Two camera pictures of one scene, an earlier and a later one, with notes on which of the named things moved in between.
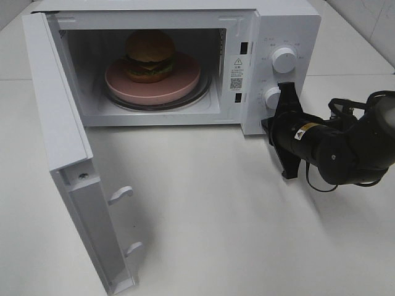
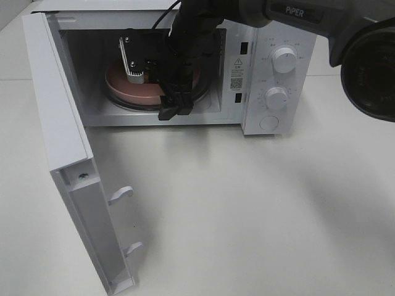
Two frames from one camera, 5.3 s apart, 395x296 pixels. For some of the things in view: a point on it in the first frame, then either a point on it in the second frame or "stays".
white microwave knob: x=271 y=97 stays
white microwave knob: x=283 y=60 stays
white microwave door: x=71 y=160 stays
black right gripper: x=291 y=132 to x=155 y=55
